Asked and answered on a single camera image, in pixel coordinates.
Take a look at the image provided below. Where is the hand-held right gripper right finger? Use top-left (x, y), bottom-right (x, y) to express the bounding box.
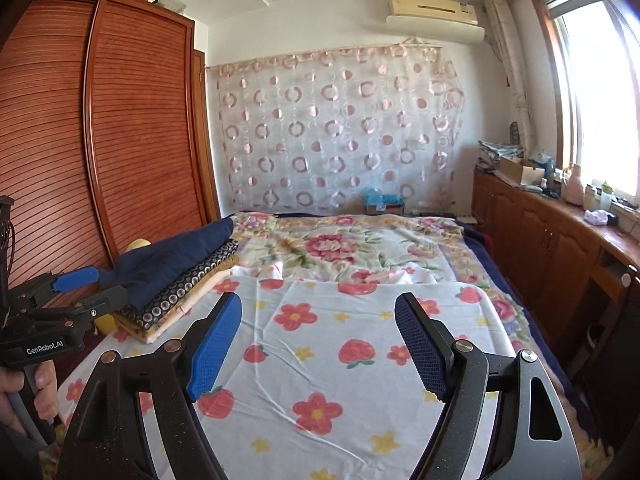
top-left (394, 292), bottom-right (583, 480)

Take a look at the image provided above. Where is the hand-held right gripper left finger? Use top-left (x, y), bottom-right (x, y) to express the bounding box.
top-left (55, 291), bottom-right (243, 480)

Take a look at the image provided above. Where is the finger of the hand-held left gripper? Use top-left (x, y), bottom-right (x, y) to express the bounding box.
top-left (31, 285), bottom-right (128, 324)
top-left (12, 266), bottom-right (100, 307)

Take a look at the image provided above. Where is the navy blue printed t-shirt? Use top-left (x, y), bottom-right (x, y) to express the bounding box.
top-left (102, 220), bottom-right (236, 311)

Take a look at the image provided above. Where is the person's left hand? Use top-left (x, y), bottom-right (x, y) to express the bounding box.
top-left (0, 360), bottom-right (61, 435)

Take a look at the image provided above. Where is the yellow plush toy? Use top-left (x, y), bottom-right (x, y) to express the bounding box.
top-left (95, 239), bottom-right (151, 333)

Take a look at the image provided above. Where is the black circle pattern folded cloth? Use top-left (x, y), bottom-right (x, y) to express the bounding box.
top-left (112, 240), bottom-right (241, 331)

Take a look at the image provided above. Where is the mustard knit folded cloth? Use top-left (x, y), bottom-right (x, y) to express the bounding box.
top-left (204, 252), bottom-right (242, 282)

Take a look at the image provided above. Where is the floral blanket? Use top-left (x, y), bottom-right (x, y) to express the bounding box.
top-left (220, 210), bottom-right (601, 451)

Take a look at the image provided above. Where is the wooden slatted wardrobe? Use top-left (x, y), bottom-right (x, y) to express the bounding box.
top-left (0, 0), bottom-right (221, 301)

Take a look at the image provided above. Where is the blue tissue box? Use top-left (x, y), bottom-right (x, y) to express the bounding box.
top-left (364, 187), bottom-right (406, 213)

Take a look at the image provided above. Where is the wooden cabinet counter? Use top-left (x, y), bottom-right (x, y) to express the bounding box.
top-left (472, 167), bottom-right (640, 376)

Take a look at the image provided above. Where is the wooden door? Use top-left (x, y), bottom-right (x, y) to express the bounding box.
top-left (192, 50), bottom-right (221, 221)

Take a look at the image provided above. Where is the black chair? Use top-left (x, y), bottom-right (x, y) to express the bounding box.
top-left (575, 270), bottom-right (640, 456)

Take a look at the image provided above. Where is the cardboard box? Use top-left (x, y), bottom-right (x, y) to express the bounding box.
top-left (500, 156), bottom-right (543, 186)

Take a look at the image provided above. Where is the stack of folded cloths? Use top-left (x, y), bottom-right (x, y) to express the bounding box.
top-left (477, 139), bottom-right (523, 161)

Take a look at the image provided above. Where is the pink plastic jug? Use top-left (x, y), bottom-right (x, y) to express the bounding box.
top-left (562, 162), bottom-right (585, 206)

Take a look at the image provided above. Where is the sheer circle pattern curtain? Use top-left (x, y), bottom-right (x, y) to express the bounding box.
top-left (205, 42), bottom-right (466, 213)

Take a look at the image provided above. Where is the tied window curtain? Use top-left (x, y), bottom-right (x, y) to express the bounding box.
top-left (482, 0), bottom-right (536, 153)

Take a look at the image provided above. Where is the window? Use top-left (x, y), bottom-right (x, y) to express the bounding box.
top-left (530, 0), bottom-right (640, 201)

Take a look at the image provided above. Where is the beige air conditioner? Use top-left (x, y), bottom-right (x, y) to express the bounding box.
top-left (385, 0), bottom-right (486, 43)

